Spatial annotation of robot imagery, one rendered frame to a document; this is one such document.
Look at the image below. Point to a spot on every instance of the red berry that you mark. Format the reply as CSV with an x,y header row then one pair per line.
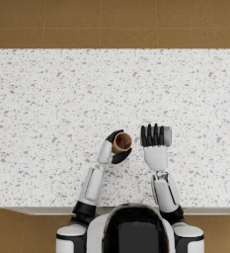
x,y
118,140

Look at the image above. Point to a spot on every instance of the robot body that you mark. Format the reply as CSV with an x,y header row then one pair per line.
x,y
135,229

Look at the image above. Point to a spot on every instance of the brown paper cup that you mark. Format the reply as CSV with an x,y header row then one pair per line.
x,y
122,142

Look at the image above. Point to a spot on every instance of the grey cup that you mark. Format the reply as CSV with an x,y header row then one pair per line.
x,y
168,136

